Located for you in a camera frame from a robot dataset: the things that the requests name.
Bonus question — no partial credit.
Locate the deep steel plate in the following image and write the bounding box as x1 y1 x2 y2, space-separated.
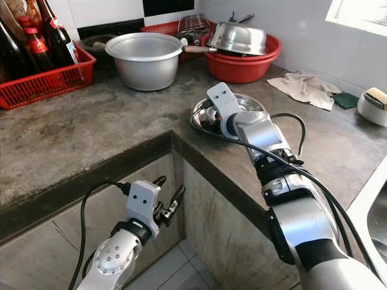
189 94 268 137

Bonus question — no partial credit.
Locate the yellow sponge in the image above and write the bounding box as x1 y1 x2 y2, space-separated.
365 87 387 105

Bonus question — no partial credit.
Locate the upturned steel mixing bowl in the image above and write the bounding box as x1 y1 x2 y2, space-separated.
207 12 268 56

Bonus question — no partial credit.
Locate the wire mesh strainer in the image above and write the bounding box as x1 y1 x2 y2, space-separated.
177 14 209 40

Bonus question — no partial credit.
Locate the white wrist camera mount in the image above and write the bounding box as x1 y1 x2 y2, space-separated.
126 180 163 239
206 82 244 137

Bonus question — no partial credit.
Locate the dark red-capped labelled bottle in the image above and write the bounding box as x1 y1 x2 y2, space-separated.
39 0 79 66

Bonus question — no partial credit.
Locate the aluminium cooking pot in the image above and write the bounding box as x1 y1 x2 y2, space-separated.
105 32 185 92

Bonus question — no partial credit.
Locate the beige utensil handle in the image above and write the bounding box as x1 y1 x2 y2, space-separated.
184 45 218 54

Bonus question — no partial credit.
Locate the dark shallow pan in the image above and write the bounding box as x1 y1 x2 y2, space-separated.
82 34 119 54

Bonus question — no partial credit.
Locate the green scouring pad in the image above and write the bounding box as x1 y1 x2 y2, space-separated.
333 92 360 110

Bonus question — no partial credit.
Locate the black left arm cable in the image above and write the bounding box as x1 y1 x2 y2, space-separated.
68 180 132 290

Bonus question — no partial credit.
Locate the flat red plastic basket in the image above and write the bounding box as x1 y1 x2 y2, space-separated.
141 20 215 52

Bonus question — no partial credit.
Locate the white window frame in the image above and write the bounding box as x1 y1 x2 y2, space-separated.
325 0 387 38

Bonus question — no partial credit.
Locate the small red-labelled sauce bottle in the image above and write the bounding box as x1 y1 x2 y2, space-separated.
24 26 55 73

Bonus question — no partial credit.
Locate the beige cloth rag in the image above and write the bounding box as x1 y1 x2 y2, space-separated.
266 71 342 112

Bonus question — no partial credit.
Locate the red plastic bottle basket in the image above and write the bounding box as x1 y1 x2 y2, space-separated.
0 45 97 111

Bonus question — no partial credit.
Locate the brown wooden board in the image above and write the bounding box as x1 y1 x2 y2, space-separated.
5 0 31 25

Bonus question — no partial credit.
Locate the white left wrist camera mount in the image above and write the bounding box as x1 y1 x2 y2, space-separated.
126 180 163 239

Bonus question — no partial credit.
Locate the red plastic basin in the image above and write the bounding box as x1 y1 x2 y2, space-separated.
204 33 283 84

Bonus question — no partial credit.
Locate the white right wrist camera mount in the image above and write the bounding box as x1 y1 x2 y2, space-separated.
206 82 244 137

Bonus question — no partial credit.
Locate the white ceramic bowl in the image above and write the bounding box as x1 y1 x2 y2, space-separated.
357 89 387 127

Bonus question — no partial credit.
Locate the amber red-capped bottle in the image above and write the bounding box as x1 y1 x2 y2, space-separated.
26 0 44 22

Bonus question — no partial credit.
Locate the tall dark yellow-capped bottle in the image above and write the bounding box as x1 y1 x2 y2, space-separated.
0 18 37 82

